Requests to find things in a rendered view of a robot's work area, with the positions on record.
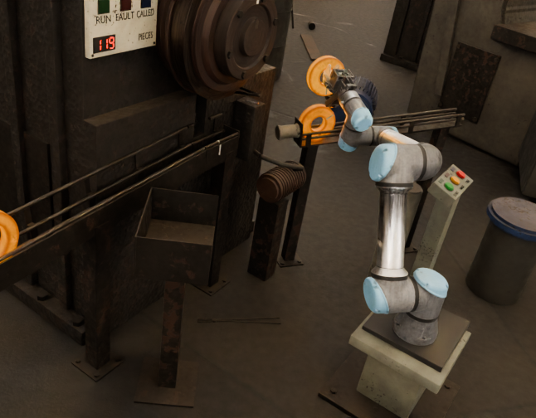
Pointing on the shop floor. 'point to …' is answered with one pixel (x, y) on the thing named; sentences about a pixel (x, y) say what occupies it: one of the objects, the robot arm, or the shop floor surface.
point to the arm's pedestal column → (383, 391)
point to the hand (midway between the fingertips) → (327, 70)
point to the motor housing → (271, 217)
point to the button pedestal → (440, 218)
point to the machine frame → (93, 146)
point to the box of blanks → (535, 156)
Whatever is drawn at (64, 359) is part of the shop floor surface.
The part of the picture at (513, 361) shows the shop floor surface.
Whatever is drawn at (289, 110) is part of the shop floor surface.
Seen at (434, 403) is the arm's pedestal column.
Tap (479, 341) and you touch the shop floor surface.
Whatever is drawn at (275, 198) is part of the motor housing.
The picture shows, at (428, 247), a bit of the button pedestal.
